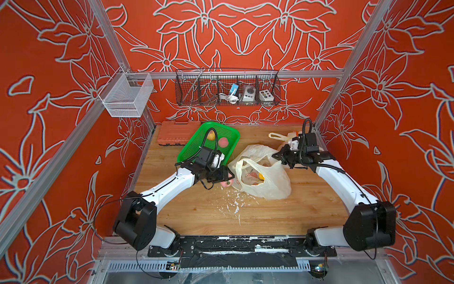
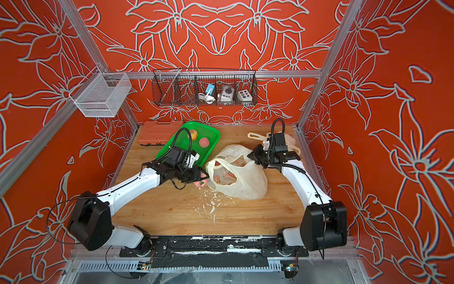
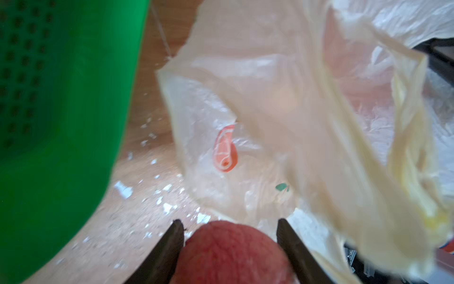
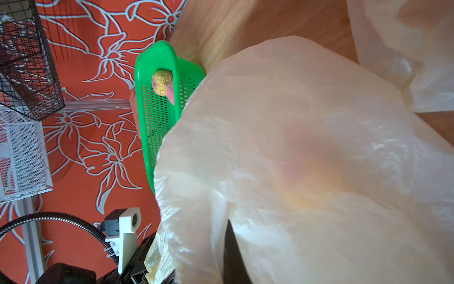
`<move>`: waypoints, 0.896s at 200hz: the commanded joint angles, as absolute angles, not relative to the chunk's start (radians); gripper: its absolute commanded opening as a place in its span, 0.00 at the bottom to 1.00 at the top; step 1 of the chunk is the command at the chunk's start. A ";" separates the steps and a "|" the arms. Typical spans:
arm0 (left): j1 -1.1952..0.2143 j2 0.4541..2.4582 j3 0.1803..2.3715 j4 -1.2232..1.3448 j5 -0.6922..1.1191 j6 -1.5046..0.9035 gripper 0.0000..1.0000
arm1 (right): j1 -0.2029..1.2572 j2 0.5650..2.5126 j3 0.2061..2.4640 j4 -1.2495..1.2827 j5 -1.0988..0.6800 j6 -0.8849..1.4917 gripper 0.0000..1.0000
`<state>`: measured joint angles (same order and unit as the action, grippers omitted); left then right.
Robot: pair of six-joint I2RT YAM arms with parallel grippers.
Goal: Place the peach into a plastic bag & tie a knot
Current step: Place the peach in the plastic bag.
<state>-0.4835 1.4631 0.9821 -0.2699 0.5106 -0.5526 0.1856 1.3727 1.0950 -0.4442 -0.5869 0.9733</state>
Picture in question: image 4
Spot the clear plastic wall bin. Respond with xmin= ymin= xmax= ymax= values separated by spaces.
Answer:
xmin=1 ymin=106 xmax=53 ymax=204

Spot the pink yellow peach top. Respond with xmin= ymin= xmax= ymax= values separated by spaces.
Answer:
xmin=152 ymin=70 xmax=175 ymax=105

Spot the black wire wall basket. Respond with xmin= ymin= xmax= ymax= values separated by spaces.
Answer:
xmin=1 ymin=1 xmax=65 ymax=121

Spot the green plastic basket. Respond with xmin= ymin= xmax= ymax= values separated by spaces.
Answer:
xmin=135 ymin=40 xmax=205 ymax=191

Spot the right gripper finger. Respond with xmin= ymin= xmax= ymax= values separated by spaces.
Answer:
xmin=222 ymin=221 xmax=252 ymax=284

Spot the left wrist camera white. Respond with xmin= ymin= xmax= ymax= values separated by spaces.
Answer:
xmin=100 ymin=207 xmax=142 ymax=274

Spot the white orange-print plastic bag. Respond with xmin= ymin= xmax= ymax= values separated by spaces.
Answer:
xmin=154 ymin=36 xmax=454 ymax=284

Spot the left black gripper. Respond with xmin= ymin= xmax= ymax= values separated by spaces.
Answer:
xmin=96 ymin=233 xmax=156 ymax=284

